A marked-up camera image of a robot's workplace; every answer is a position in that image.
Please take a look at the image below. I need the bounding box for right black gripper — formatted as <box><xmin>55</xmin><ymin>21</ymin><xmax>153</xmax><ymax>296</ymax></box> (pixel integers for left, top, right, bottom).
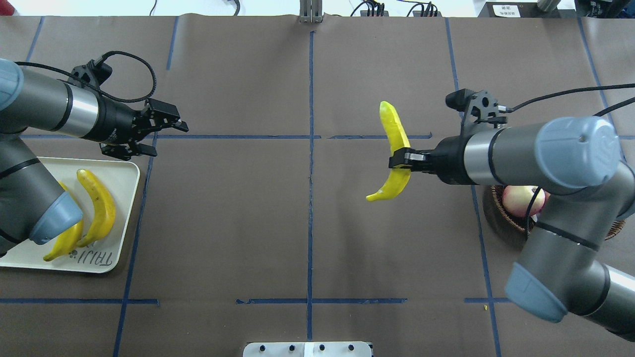
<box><xmin>388</xmin><ymin>136</ymin><xmax>469</xmax><ymax>185</ymax></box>

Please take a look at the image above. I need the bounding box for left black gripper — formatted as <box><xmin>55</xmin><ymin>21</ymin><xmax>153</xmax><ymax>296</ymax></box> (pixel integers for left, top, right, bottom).
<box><xmin>100</xmin><ymin>99</ymin><xmax>189</xmax><ymax>160</ymax></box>

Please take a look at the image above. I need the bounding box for greenish yellow banana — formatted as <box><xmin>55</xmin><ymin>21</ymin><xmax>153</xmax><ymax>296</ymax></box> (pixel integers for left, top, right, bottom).
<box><xmin>366</xmin><ymin>101</ymin><xmax>412</xmax><ymax>202</ymax></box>

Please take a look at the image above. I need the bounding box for yellow banana with spots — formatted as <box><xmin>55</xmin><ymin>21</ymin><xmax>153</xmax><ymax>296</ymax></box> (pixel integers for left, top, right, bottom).
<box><xmin>76</xmin><ymin>169</ymin><xmax>117</xmax><ymax>247</ymax></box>

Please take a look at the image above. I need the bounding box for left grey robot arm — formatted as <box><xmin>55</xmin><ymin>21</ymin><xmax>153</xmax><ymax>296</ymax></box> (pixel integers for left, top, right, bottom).
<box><xmin>1</xmin><ymin>51</ymin><xmax>189</xmax><ymax>257</ymax></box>

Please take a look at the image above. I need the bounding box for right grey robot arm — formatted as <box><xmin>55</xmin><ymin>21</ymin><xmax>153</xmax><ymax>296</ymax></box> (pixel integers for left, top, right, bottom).
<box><xmin>388</xmin><ymin>116</ymin><xmax>635</xmax><ymax>341</ymax></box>

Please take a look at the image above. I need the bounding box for brown wicker basket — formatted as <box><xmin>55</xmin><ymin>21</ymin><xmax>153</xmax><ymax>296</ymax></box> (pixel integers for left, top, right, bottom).
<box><xmin>484</xmin><ymin>184</ymin><xmax>627</xmax><ymax>241</ymax></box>

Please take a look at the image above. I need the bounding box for white mounting plate with bolts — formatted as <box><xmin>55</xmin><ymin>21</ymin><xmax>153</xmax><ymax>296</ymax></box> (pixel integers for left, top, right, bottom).
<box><xmin>242</xmin><ymin>341</ymin><xmax>374</xmax><ymax>357</ymax></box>

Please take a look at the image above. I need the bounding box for pink white peach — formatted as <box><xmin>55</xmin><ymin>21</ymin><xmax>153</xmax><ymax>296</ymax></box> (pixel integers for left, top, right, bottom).
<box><xmin>502</xmin><ymin>185</ymin><xmax>546</xmax><ymax>218</ymax></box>

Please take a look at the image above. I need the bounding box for cream bear print tray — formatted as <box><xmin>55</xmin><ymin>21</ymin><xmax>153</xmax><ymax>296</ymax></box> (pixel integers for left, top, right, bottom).
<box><xmin>0</xmin><ymin>157</ymin><xmax>140</xmax><ymax>273</ymax></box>

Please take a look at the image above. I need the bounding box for black device with label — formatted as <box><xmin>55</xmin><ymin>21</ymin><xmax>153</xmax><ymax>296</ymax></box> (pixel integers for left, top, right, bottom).
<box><xmin>478</xmin><ymin>1</ymin><xmax>577</xmax><ymax>19</ymax></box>

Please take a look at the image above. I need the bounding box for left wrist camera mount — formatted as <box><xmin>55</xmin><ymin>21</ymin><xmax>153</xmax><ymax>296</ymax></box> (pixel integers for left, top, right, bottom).
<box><xmin>68</xmin><ymin>59</ymin><xmax>113</xmax><ymax>90</ymax></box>

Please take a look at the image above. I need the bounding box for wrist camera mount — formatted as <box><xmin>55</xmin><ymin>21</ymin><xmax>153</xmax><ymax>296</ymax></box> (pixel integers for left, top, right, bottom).
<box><xmin>68</xmin><ymin>59</ymin><xmax>113</xmax><ymax>90</ymax></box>
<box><xmin>445</xmin><ymin>89</ymin><xmax>508</xmax><ymax>138</ymax></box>

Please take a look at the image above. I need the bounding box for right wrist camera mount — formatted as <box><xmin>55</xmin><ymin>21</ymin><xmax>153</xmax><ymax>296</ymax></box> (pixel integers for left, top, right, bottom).
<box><xmin>445</xmin><ymin>89</ymin><xmax>508</xmax><ymax>138</ymax></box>

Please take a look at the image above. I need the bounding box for right black camera cable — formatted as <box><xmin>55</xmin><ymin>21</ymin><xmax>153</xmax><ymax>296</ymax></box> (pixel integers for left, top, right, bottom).
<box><xmin>499</xmin><ymin>83</ymin><xmax>635</xmax><ymax>117</ymax></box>

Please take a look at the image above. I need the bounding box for aluminium frame post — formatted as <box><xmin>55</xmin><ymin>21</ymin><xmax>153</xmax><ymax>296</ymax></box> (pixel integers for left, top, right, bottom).
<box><xmin>299</xmin><ymin>0</ymin><xmax>323</xmax><ymax>23</ymax></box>

